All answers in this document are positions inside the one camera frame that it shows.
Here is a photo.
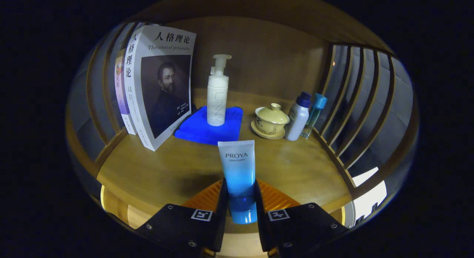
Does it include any yellow lidded teacup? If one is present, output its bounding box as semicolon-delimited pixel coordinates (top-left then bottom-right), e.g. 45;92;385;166
250;103;290;140

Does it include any purple book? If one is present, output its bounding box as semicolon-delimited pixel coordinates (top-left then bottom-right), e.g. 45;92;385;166
114;49;137;135

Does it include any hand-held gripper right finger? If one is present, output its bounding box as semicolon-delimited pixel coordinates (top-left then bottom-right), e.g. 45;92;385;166
254;179;348;258

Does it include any blue folded cloth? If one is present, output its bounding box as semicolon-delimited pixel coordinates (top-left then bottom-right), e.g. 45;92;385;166
174;105;244;145

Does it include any white portrait book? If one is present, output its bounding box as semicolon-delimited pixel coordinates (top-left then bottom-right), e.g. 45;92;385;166
123;25;197;152

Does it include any white bottle blue cap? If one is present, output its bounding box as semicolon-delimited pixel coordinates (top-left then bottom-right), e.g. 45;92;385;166
284;91;312;141

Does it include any white pump bottle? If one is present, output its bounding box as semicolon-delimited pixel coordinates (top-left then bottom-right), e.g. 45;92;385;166
207;54;233;127

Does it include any clear bottle teal cap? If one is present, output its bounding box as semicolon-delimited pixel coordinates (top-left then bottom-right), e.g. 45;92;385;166
301;93;328;139

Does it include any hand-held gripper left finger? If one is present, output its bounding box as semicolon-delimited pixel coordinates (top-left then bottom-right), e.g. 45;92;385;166
135;178;229;258

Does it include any wooden cabinet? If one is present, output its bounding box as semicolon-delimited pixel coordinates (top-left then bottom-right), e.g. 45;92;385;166
65;0;421;229

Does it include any wooden countertop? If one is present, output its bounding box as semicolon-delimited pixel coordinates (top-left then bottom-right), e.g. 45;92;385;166
96;88;352;218

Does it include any blue cosmetic tube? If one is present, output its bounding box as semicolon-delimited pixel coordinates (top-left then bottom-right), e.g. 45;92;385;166
218;140;258;224

